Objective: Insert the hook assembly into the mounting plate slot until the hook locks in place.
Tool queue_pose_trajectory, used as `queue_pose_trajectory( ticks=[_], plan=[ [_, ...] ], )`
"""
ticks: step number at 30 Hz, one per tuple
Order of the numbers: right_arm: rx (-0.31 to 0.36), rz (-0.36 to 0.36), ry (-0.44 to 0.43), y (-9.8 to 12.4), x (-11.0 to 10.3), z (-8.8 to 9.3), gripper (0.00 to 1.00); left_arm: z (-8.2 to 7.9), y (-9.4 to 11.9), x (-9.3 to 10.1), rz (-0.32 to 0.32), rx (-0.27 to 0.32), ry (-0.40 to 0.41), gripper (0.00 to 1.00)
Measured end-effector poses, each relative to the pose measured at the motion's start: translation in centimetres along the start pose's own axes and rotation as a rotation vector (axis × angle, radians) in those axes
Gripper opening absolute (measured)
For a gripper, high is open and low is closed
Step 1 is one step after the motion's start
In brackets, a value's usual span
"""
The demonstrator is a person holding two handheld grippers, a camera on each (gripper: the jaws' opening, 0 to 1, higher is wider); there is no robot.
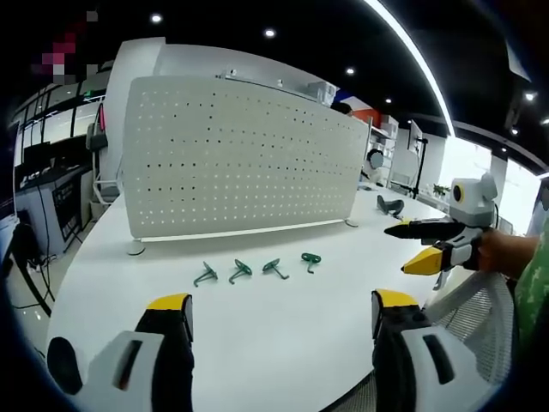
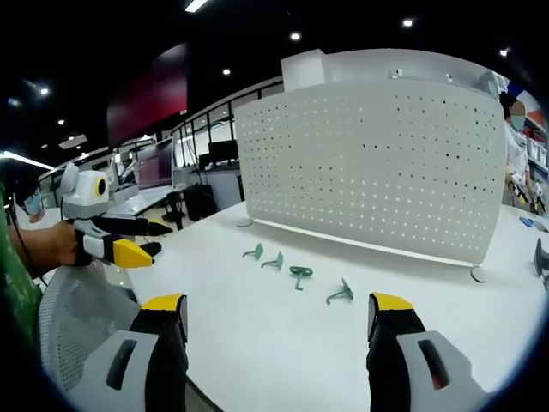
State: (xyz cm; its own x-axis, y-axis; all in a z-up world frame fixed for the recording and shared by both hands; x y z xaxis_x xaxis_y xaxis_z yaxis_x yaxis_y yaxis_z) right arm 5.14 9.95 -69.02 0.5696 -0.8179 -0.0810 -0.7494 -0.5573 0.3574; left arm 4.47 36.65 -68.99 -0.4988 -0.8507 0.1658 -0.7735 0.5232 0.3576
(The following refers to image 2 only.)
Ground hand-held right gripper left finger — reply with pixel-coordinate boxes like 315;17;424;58
75;294;190;412

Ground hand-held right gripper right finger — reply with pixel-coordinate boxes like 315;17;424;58
366;292;490;412

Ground white perforated mounting plate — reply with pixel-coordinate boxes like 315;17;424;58
234;78;508;284

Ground person's left hand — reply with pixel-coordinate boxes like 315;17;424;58
47;221;81;266

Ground black office chair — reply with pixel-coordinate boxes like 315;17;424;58
183;184;218;223

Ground grey mesh office chair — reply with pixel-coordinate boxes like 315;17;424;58
38;261;143;398

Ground person's green shirt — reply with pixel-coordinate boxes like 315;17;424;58
0;169;44;370

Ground dark computer monitor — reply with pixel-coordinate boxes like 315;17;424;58
208;140;239;165

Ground dark grey tool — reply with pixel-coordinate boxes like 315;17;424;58
532;237;549;279

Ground white partition box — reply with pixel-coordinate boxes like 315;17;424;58
281;48;510;102

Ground black cable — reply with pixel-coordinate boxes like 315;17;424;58
7;201;35;278

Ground red wall screen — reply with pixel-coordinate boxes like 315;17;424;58
106;42;190;148

